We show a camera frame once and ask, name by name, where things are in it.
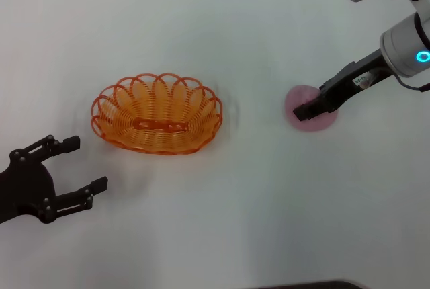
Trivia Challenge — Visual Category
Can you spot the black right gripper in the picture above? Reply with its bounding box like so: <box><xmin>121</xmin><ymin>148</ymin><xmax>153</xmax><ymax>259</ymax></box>
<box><xmin>292</xmin><ymin>49</ymin><xmax>394</xmax><ymax>122</ymax></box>

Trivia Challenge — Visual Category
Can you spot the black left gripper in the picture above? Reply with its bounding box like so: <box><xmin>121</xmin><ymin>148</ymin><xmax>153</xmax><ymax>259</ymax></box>
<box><xmin>0</xmin><ymin>135</ymin><xmax>109</xmax><ymax>224</ymax></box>

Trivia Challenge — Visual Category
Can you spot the gripper cable with silver plugs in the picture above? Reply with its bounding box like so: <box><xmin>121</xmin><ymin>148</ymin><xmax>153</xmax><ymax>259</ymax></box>
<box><xmin>396</xmin><ymin>74</ymin><xmax>430</xmax><ymax>93</ymax></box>

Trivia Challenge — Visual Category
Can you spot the orange woven plastic basket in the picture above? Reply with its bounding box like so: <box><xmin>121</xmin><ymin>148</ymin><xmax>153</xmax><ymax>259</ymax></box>
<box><xmin>90</xmin><ymin>72</ymin><xmax>224</xmax><ymax>155</ymax></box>

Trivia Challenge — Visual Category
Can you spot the pink peach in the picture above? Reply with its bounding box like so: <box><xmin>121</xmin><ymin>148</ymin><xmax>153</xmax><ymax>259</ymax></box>
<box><xmin>284</xmin><ymin>84</ymin><xmax>338</xmax><ymax>132</ymax></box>

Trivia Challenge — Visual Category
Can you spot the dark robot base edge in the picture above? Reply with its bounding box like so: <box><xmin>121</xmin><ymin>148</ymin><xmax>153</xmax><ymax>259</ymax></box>
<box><xmin>255</xmin><ymin>279</ymin><xmax>363</xmax><ymax>289</ymax></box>

